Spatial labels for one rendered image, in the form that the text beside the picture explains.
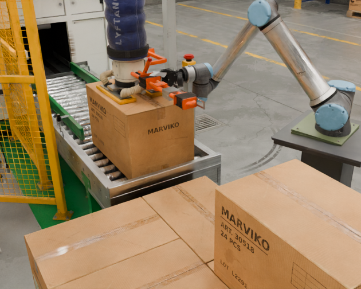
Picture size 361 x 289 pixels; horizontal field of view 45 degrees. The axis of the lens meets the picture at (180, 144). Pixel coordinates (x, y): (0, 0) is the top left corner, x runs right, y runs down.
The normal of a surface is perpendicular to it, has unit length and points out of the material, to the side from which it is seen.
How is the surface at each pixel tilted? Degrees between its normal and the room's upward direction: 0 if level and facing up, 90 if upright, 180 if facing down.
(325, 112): 97
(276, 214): 0
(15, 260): 0
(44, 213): 0
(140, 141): 90
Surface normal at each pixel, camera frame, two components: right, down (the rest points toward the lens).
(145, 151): 0.52, 0.37
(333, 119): -0.37, 0.52
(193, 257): -0.02, -0.90
